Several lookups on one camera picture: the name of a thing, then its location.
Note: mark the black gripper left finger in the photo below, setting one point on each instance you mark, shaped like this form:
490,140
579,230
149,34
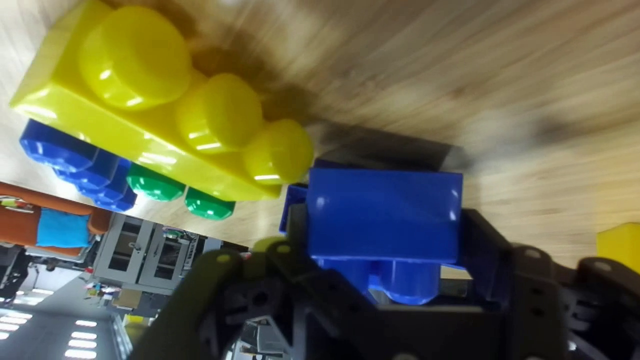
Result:
227,301

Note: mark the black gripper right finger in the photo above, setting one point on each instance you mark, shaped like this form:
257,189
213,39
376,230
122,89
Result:
567,312

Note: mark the blue two-stud toy block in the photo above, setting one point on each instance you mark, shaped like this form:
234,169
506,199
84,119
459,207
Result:
383,212

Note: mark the tall yellow toy block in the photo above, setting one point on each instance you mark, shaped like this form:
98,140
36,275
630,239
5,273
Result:
623,246

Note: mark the small green toy block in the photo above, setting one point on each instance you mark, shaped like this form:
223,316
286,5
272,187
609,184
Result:
156,183

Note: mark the small blue toy block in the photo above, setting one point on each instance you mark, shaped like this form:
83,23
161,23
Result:
73,160

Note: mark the long yellow toy block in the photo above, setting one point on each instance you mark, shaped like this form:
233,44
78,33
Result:
132,66

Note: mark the grey glass-door cabinet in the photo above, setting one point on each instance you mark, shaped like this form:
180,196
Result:
143,251

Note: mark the blue cushion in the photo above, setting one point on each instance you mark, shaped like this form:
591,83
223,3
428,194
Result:
62,230

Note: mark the orange sofa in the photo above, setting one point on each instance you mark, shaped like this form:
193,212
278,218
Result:
12,227

